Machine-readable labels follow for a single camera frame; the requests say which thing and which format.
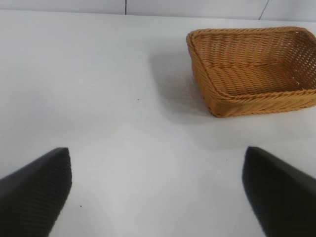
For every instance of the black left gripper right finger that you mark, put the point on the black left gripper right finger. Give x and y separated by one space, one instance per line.
281 197

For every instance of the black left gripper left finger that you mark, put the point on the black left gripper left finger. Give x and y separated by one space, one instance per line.
32 197

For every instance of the brown woven wicker basket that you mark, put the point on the brown woven wicker basket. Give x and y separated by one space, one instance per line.
247 76

